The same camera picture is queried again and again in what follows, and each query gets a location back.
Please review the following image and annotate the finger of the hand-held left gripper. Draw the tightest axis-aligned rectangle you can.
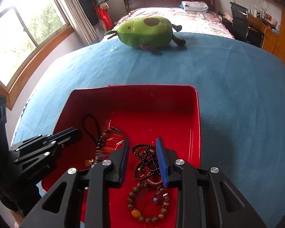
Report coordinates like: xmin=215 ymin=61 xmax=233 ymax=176
xmin=13 ymin=129 xmax=83 ymax=165
xmin=9 ymin=127 xmax=79 ymax=153

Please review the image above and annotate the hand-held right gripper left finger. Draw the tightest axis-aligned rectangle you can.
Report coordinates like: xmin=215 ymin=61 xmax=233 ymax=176
xmin=26 ymin=137 xmax=130 ymax=228

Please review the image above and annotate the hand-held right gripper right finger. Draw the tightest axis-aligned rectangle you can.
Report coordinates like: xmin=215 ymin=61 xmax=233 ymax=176
xmin=155 ymin=137 xmax=268 ymax=228

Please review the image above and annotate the black bead necklace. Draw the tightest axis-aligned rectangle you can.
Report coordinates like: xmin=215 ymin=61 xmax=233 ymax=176
xmin=132 ymin=143 xmax=160 ymax=181

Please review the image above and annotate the brown ring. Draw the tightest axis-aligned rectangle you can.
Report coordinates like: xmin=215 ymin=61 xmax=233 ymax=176
xmin=146 ymin=178 xmax=163 ymax=187

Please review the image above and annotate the black cord lanyard with charm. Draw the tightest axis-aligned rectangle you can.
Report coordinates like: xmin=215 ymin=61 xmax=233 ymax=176
xmin=82 ymin=114 xmax=110 ymax=168

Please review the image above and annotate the red box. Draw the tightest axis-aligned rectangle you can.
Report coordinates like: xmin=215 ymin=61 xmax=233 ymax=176
xmin=41 ymin=85 xmax=202 ymax=228

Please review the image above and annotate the brown bead bracelet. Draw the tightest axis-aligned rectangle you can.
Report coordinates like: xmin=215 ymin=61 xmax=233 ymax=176
xmin=127 ymin=185 xmax=169 ymax=224

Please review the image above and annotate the white sheer curtain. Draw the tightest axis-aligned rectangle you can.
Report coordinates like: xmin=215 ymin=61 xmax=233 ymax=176
xmin=47 ymin=0 xmax=99 ymax=45

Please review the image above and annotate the red bag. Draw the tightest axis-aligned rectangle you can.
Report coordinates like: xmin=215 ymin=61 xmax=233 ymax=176
xmin=95 ymin=3 xmax=113 ymax=30

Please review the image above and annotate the green avocado plush toy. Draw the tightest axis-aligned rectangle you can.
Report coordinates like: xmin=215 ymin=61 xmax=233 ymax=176
xmin=104 ymin=16 xmax=187 ymax=53

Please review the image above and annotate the coat rack with clothes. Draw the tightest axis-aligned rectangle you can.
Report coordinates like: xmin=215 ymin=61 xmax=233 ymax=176
xmin=79 ymin=0 xmax=113 ymax=26

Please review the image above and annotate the pink floral bed sheet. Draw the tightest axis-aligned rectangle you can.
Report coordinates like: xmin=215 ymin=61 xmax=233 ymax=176
xmin=113 ymin=7 xmax=235 ymax=40

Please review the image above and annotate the folded grey blanket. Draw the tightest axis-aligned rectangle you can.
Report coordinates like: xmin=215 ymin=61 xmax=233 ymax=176
xmin=180 ymin=1 xmax=209 ymax=12

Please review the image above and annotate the wooden desk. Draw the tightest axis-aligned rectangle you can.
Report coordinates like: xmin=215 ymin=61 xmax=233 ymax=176
xmin=247 ymin=13 xmax=282 ymax=54

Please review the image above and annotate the black office chair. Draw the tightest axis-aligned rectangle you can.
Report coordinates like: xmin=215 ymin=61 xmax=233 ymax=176
xmin=230 ymin=2 xmax=251 ymax=44

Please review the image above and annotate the large wooden frame window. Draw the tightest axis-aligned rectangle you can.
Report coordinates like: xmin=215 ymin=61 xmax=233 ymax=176
xmin=0 ymin=0 xmax=75 ymax=111

